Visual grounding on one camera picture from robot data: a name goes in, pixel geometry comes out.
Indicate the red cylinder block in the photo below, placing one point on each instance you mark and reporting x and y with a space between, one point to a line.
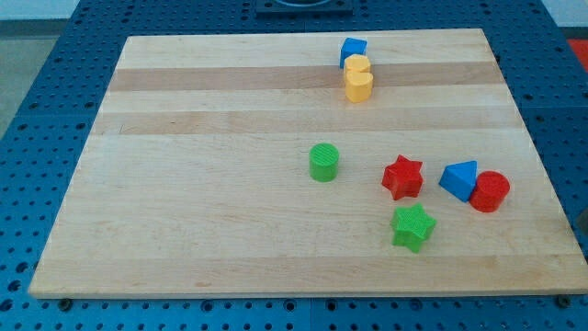
490 190

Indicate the green star block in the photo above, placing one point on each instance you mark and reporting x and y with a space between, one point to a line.
412 226

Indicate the wooden board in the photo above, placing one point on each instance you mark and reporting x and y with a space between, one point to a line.
194 180

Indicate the yellow heart block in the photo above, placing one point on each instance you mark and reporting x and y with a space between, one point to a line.
358 86

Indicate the red star block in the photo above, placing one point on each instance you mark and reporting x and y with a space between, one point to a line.
403 178

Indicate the blue triangle block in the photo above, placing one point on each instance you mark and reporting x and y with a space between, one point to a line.
460 179

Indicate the blue cube block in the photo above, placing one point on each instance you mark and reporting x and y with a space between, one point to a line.
350 47

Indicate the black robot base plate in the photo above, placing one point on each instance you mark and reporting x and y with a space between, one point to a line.
302 7

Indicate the green cylinder block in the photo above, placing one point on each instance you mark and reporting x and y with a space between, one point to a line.
323 162

